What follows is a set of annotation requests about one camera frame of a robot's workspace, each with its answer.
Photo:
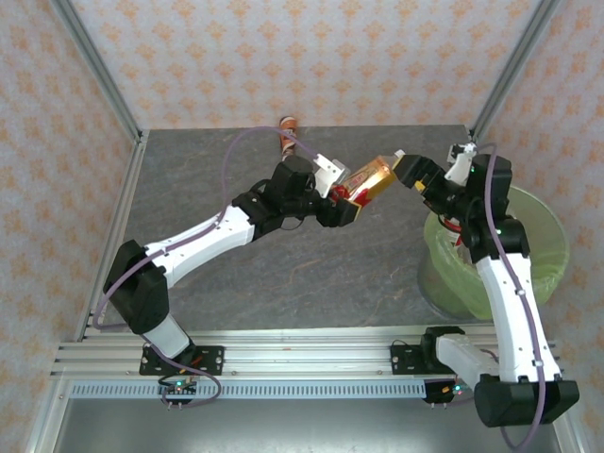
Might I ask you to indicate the orange red drink bottle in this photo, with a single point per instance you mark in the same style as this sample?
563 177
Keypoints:
373 181

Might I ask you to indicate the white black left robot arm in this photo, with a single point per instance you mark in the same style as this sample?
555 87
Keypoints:
203 236

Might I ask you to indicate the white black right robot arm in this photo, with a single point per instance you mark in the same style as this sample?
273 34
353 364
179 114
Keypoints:
509 307

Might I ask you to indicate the bin with green bag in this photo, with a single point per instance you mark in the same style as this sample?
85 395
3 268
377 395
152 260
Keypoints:
547 236

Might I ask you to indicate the brown label plastic bottle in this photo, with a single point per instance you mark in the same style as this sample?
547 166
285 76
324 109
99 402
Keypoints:
288 125

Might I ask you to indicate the small circuit board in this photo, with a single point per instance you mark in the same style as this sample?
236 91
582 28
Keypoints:
179 388
446 390

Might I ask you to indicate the grey metal base panel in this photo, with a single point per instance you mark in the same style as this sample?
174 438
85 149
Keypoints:
283 424

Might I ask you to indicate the aluminium frame post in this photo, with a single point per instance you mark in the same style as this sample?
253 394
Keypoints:
99 71
512 66

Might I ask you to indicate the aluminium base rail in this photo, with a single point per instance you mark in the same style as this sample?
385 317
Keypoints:
307 358

